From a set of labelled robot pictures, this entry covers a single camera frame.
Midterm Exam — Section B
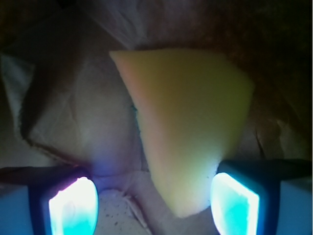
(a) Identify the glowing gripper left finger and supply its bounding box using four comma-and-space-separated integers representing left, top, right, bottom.
0, 166, 99, 235

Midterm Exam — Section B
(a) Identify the yellow green sponge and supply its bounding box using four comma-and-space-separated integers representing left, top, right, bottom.
110, 48, 254, 218

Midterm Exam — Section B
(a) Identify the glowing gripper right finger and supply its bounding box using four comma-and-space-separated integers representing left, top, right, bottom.
211, 159, 313, 235

